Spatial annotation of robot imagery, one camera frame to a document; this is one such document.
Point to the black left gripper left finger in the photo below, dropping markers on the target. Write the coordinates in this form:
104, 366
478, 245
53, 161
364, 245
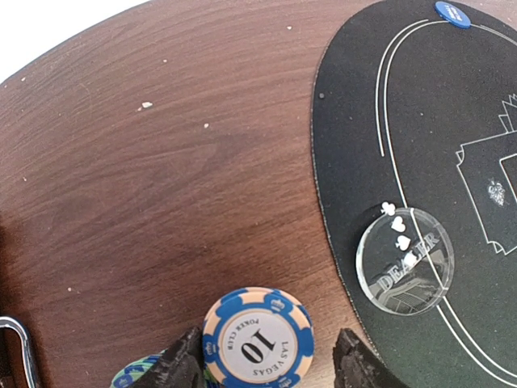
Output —
181, 365

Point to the round black poker mat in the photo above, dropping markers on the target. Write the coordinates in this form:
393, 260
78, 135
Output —
411, 110

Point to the blue small blind button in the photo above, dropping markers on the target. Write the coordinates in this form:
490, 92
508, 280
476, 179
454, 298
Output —
452, 14

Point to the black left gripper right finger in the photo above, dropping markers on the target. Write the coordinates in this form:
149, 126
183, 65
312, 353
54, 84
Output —
357, 366

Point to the blue cream 10 chip stack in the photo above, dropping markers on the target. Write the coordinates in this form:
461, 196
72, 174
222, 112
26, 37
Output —
257, 337

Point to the clear acrylic dealer button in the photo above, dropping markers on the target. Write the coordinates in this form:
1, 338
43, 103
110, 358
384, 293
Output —
405, 261

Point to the blue green 50 chip stack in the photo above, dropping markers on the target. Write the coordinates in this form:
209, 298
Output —
133, 371

